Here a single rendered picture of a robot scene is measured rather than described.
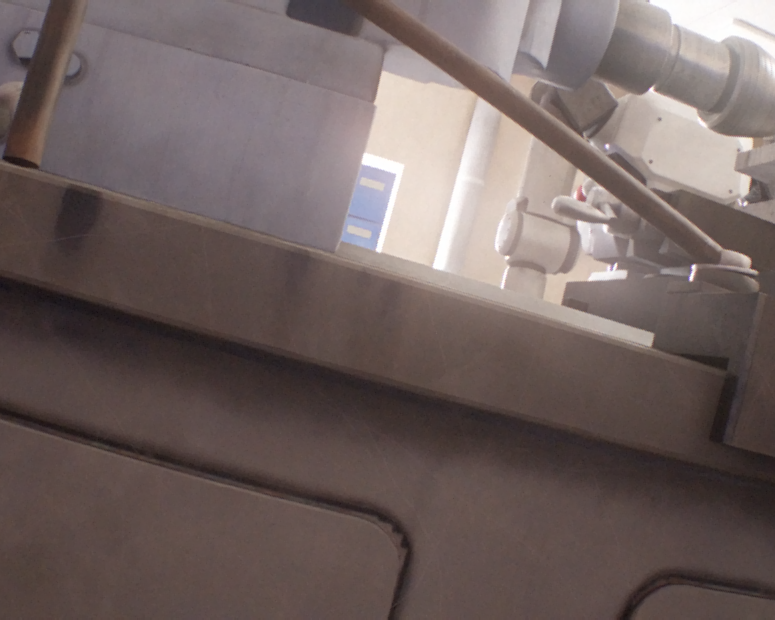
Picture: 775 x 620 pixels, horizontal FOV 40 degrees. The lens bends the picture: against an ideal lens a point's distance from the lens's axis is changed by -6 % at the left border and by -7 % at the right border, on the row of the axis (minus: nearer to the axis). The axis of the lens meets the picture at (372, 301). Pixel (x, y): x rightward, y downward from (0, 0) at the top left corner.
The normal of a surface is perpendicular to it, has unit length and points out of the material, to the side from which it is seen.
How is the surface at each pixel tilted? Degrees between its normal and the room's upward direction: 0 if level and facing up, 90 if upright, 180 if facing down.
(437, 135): 90
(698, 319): 90
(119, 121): 90
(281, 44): 62
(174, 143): 90
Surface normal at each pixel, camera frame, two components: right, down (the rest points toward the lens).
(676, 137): 0.17, 0.00
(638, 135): -0.52, -0.28
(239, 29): 0.29, -0.46
